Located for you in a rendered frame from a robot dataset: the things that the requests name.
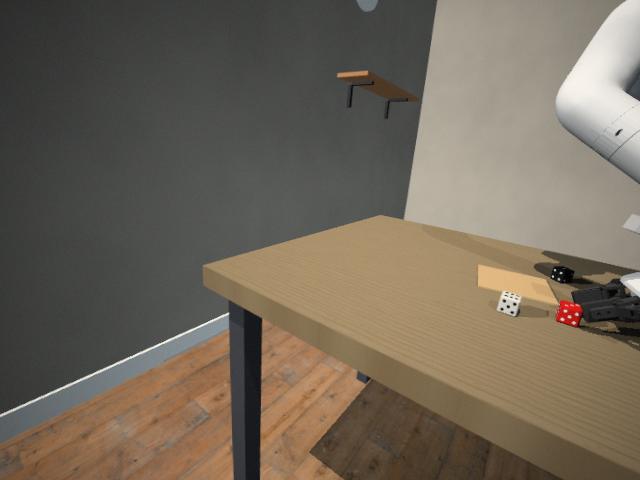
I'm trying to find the red die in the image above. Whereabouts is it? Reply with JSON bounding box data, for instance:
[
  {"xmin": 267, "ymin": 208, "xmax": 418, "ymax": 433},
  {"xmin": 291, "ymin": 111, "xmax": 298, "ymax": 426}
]
[{"xmin": 556, "ymin": 300, "xmax": 583, "ymax": 327}]

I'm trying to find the white die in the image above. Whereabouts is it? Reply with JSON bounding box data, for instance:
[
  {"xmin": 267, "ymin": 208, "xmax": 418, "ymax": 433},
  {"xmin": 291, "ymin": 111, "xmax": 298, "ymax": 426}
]
[{"xmin": 497, "ymin": 291, "xmax": 522, "ymax": 317}]

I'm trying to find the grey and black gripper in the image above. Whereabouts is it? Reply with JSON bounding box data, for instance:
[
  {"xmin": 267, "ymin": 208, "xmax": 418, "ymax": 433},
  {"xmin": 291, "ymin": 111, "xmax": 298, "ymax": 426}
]
[{"xmin": 571, "ymin": 272, "xmax": 640, "ymax": 323}]

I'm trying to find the tan flat mat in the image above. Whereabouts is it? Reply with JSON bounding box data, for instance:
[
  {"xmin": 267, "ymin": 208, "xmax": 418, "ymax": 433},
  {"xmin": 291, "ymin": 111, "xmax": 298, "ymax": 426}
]
[{"xmin": 477, "ymin": 265, "xmax": 559, "ymax": 307}]

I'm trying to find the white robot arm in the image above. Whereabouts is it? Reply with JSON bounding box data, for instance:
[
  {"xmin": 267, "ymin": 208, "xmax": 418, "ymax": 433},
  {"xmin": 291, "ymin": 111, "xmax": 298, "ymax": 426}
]
[{"xmin": 555, "ymin": 0, "xmax": 640, "ymax": 184}]

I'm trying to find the black die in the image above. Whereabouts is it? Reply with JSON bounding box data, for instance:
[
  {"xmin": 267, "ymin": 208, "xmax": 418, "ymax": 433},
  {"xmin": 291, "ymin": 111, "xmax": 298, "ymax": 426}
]
[{"xmin": 550, "ymin": 266, "xmax": 574, "ymax": 283}]

